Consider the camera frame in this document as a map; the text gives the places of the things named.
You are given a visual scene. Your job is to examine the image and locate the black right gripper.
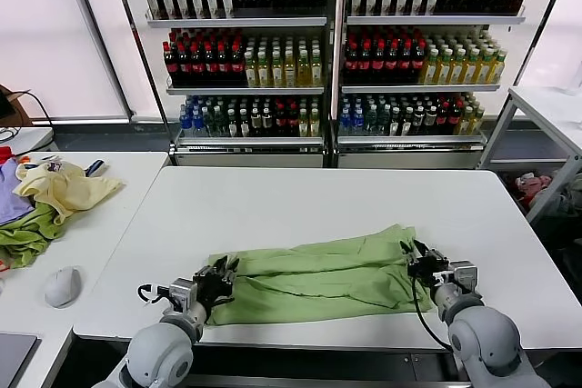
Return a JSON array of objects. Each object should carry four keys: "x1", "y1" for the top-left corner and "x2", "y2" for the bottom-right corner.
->
[{"x1": 399, "y1": 239, "x2": 451, "y2": 288}]

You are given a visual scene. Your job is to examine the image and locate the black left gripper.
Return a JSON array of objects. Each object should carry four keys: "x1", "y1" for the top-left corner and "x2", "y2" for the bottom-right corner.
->
[{"x1": 195, "y1": 256, "x2": 240, "y2": 312}]

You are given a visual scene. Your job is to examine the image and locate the light green t-shirt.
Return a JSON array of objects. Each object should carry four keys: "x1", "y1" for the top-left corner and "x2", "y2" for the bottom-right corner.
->
[{"x1": 203, "y1": 223, "x2": 436, "y2": 326}]

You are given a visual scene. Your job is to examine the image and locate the pink clothes pile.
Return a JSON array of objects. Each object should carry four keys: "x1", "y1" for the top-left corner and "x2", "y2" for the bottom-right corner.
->
[{"x1": 513, "y1": 172, "x2": 554, "y2": 207}]

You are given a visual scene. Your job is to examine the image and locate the grey green clothes pile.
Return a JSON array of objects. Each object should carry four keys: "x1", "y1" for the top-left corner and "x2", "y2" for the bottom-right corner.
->
[{"x1": 543, "y1": 174, "x2": 582, "y2": 225}]

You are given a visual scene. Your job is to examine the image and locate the light grey computer mouse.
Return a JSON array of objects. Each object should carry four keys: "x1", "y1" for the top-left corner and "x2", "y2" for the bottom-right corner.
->
[{"x1": 44, "y1": 266, "x2": 85, "y2": 309}]

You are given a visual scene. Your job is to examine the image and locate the pale yellow garment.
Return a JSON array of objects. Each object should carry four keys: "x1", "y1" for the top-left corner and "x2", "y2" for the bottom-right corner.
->
[{"x1": 13, "y1": 161, "x2": 125, "y2": 225}]

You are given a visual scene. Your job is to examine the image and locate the cola bottle red cap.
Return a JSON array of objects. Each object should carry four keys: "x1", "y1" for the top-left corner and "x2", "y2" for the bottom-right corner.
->
[
  {"x1": 397, "y1": 41, "x2": 413, "y2": 85},
  {"x1": 356, "y1": 42, "x2": 372, "y2": 85},
  {"x1": 189, "y1": 42, "x2": 205, "y2": 87},
  {"x1": 216, "y1": 42, "x2": 230, "y2": 87},
  {"x1": 163, "y1": 42, "x2": 179, "y2": 87},
  {"x1": 384, "y1": 41, "x2": 399, "y2": 85},
  {"x1": 176, "y1": 42, "x2": 191, "y2": 87},
  {"x1": 203, "y1": 42, "x2": 217, "y2": 87},
  {"x1": 229, "y1": 41, "x2": 245, "y2": 87},
  {"x1": 411, "y1": 41, "x2": 426, "y2": 85},
  {"x1": 370, "y1": 42, "x2": 386, "y2": 85},
  {"x1": 343, "y1": 42, "x2": 358, "y2": 85}
]

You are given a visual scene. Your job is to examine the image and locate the white metal side table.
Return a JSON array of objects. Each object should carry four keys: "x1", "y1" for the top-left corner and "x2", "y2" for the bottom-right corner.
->
[{"x1": 477, "y1": 85, "x2": 582, "y2": 225}]

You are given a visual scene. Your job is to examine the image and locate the crumpled green garment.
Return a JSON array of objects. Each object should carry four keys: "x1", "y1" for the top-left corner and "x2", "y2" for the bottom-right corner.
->
[{"x1": 0, "y1": 201, "x2": 67, "y2": 270}]

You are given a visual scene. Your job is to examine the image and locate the purple garment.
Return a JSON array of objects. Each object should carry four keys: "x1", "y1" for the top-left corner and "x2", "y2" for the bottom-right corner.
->
[{"x1": 0, "y1": 158, "x2": 35, "y2": 227}]

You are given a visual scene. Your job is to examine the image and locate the dark grey laptop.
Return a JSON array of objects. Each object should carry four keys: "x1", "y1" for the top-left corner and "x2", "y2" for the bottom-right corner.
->
[{"x1": 0, "y1": 332, "x2": 38, "y2": 388}]

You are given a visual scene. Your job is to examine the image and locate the right beverage shelving unit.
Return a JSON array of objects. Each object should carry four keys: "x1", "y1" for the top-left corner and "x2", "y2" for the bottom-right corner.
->
[{"x1": 335, "y1": 0, "x2": 531, "y2": 170}]

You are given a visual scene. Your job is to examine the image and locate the beverage shelving unit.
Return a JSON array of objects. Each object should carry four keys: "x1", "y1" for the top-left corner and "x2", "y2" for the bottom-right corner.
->
[
  {"x1": 144, "y1": 0, "x2": 338, "y2": 169},
  {"x1": 335, "y1": 0, "x2": 531, "y2": 170}
]

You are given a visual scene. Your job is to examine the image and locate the left beverage shelving unit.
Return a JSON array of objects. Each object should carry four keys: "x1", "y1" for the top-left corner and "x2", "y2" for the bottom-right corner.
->
[{"x1": 144, "y1": 0, "x2": 338, "y2": 169}]

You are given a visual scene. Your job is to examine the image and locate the brown cardboard box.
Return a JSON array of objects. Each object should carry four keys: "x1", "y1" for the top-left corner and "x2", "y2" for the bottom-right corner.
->
[{"x1": 0, "y1": 85, "x2": 31, "y2": 128}]

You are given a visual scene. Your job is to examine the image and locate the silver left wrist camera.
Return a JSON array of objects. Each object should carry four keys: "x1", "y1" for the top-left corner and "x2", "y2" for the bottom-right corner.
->
[{"x1": 168, "y1": 278, "x2": 199, "y2": 312}]

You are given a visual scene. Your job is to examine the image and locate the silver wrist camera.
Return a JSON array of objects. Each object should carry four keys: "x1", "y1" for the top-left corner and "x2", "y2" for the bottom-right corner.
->
[
  {"x1": 447, "y1": 260, "x2": 479, "y2": 293},
  {"x1": 168, "y1": 278, "x2": 199, "y2": 312}
]

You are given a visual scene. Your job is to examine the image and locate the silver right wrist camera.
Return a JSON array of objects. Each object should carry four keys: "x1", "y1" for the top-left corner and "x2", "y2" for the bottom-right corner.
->
[{"x1": 447, "y1": 260, "x2": 479, "y2": 293}]

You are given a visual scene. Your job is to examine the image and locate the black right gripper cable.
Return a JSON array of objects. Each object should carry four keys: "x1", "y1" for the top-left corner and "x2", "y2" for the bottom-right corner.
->
[{"x1": 410, "y1": 276, "x2": 456, "y2": 355}]

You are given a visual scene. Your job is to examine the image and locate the black left camera cable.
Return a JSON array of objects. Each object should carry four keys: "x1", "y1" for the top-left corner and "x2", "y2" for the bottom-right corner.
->
[{"x1": 137, "y1": 284, "x2": 172, "y2": 305}]

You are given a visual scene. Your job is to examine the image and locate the black desk cable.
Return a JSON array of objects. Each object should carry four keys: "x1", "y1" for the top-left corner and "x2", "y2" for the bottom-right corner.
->
[{"x1": 17, "y1": 90, "x2": 54, "y2": 125}]

